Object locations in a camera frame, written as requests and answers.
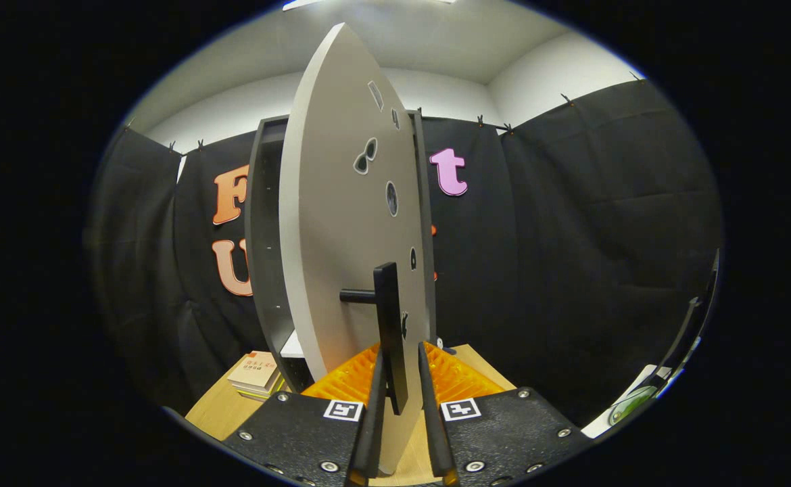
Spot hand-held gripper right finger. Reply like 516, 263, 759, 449
417, 340, 596, 487

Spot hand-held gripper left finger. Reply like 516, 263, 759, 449
223, 342, 388, 487

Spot black door handle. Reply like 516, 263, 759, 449
339, 262, 410, 415

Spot dark grey shoe cabinet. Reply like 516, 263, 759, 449
245, 108, 437, 393

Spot stack of books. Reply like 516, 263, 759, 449
226, 350, 287, 402

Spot white flat board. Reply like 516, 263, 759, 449
581, 365, 673, 437

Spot green round object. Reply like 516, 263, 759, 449
608, 386, 660, 425

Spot black backdrop cloth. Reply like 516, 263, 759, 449
85, 78, 724, 427

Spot black curved stand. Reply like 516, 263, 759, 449
652, 249, 721, 393

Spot long ceiling light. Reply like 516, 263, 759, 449
282, 0, 457, 11

